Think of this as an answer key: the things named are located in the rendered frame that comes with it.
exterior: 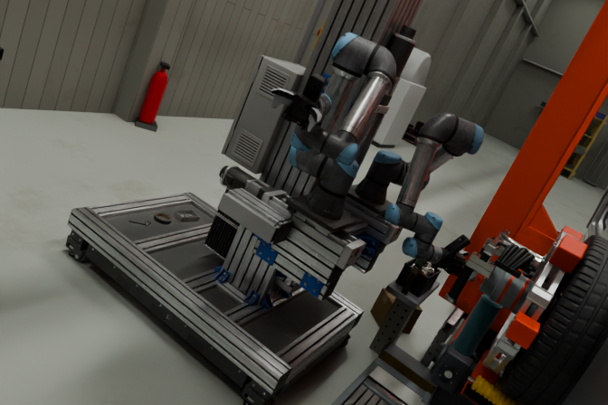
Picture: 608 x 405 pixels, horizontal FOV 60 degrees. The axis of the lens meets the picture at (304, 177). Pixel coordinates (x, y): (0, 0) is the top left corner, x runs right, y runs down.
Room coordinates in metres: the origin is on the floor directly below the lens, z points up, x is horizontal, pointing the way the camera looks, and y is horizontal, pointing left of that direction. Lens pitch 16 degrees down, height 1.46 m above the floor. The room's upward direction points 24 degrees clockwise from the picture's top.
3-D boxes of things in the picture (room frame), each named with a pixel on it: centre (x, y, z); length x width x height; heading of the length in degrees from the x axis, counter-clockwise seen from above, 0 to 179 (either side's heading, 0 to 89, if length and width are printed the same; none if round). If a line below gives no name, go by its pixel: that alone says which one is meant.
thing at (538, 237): (4.00, -2.02, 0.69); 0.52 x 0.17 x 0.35; 66
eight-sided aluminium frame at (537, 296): (1.84, -0.95, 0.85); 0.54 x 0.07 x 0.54; 156
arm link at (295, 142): (1.68, 0.04, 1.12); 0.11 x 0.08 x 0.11; 81
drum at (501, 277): (1.87, -0.89, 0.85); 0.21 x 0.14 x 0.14; 66
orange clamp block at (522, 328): (1.55, -0.83, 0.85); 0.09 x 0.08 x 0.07; 156
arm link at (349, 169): (1.93, -0.11, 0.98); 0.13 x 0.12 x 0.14; 81
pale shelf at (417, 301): (2.54, -0.75, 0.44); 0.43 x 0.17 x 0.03; 156
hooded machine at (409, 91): (8.84, -0.78, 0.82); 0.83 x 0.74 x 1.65; 156
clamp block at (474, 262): (1.77, -0.70, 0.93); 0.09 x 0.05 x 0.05; 66
